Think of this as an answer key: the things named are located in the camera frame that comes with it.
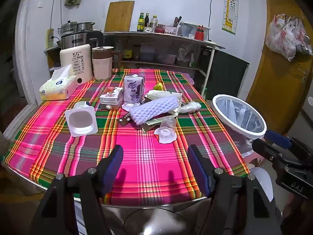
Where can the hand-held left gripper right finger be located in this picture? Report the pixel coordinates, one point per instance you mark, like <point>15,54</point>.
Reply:
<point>198,169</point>

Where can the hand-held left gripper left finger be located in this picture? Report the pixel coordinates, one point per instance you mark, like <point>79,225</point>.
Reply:
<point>113,169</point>

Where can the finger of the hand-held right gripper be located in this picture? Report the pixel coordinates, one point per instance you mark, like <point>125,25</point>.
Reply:
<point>269,151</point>
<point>277,138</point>

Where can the clear plastic cup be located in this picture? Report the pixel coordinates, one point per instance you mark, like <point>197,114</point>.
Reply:
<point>166,131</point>

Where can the dark snack wrapper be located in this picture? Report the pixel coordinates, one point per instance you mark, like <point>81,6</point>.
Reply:
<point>124,118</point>

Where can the printed cardboard piece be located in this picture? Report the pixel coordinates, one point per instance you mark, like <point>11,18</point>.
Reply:
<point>150,125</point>

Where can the white square yogurt cup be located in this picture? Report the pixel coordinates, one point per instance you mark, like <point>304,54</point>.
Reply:
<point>80,121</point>

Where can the white round trash bin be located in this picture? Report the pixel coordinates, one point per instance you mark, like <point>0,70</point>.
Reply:
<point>220,112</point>

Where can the clear plastic bag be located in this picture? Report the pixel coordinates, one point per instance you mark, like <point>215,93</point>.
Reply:
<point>190,107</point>

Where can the small white red-print carton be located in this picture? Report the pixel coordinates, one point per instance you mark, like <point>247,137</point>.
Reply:
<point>111,99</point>

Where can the lilac foam net sleeve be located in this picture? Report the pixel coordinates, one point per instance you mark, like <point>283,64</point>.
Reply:
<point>154,109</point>

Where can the white paper wrapper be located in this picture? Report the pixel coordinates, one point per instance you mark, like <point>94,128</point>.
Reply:
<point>161,94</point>

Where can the purple milk carton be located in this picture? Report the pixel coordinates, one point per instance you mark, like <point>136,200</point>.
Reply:
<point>133,88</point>

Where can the yellow green wrapper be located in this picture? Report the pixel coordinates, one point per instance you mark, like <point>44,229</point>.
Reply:
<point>158,87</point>

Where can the pink green plaid tablecloth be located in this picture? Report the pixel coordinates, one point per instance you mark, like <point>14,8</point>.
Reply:
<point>146,156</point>

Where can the grey refrigerator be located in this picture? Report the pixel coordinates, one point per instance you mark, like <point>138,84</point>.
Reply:
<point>307,117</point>

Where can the clear plastic bin liner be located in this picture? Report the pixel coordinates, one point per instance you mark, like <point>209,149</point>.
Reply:
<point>237,113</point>

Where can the yellow wooden door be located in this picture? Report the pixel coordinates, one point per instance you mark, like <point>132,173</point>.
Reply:
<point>273,83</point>

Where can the green plastic bottle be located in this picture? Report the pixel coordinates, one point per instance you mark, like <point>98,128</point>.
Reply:
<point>205,95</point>

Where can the black cabinet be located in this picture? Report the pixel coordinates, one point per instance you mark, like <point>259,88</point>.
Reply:
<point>225,71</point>

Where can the pink-lidded storage box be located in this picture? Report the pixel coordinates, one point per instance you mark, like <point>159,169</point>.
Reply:
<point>189,79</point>

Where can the soft tissue pack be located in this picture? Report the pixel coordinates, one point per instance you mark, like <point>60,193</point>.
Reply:
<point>57,87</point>

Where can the hanging plastic bags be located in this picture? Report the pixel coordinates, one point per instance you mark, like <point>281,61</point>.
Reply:
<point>283,39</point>

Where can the beige brown-banded jug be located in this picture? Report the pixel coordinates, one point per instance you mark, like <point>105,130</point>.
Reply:
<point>102,64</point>

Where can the pink plastic tub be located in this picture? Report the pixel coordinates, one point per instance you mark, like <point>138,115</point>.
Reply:
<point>166,58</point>

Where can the crumpled shelf plastic bags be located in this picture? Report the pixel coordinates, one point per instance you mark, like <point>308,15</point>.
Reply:
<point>184,53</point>

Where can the yellow-label bottle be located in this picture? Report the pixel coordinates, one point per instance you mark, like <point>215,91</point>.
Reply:
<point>127,53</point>

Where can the translucent oil jug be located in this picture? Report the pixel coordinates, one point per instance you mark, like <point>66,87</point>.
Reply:
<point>146,52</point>

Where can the red antlered bottle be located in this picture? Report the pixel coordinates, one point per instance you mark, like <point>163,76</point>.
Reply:
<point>199,33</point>

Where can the stainless steel electric pot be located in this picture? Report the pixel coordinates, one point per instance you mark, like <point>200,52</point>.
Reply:
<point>73,41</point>

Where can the metal shelf counter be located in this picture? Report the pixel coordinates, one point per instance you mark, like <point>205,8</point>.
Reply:
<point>156,36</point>

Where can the clear plastic storage box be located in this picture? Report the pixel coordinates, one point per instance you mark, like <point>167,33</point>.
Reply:
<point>188,29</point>

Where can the pink knife holder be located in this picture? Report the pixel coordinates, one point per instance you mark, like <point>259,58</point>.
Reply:
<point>171,30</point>

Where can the white patterned bowl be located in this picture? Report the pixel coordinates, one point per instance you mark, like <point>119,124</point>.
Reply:
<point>149,29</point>

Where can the red jar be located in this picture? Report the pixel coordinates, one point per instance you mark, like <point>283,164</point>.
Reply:
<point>160,29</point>

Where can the steel steamer pot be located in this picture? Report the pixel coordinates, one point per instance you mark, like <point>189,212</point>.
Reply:
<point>68,28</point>
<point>85,27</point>

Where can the yellow power strip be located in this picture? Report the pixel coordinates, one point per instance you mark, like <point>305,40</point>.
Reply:
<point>50,38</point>

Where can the green-label sauce bottle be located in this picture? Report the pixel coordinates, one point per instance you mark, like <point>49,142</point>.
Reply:
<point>140,23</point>

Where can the dark sauce bottle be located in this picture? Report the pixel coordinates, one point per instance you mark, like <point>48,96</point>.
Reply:
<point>146,20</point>

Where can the clear yellow-capped bottle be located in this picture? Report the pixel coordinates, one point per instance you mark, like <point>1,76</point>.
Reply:
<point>153,22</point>

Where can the wooden cutting board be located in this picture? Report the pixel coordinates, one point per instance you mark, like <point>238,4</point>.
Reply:
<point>119,16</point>

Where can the giraffe wall poster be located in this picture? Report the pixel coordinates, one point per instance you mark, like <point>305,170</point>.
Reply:
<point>230,12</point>

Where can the white wall socket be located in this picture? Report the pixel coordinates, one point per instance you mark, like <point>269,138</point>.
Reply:
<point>40,3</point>

